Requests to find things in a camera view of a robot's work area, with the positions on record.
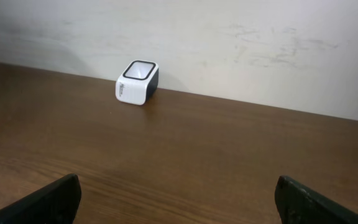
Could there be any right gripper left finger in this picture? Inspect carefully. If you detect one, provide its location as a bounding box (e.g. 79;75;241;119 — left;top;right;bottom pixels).
0;174;81;224

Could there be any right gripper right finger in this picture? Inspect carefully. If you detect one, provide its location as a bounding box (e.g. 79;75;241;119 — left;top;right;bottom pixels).
275;175;358;224

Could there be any white barcode scanner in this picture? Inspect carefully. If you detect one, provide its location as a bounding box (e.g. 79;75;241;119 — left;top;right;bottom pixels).
115;60;159;105

